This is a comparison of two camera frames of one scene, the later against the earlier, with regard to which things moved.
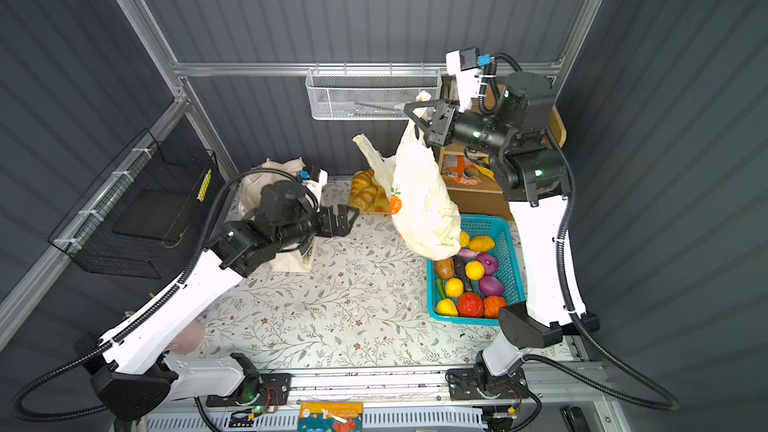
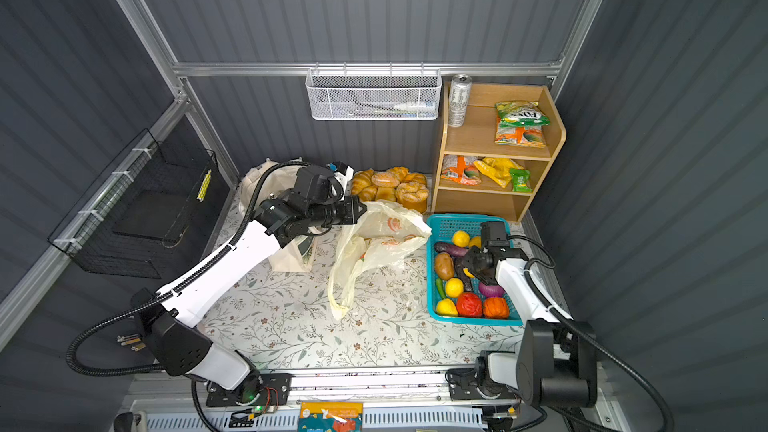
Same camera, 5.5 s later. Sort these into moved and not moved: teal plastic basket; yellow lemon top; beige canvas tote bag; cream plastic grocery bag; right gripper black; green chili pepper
Moved: right gripper black; cream plastic grocery bag
Not moved: teal plastic basket; yellow lemon top; beige canvas tote bag; green chili pepper
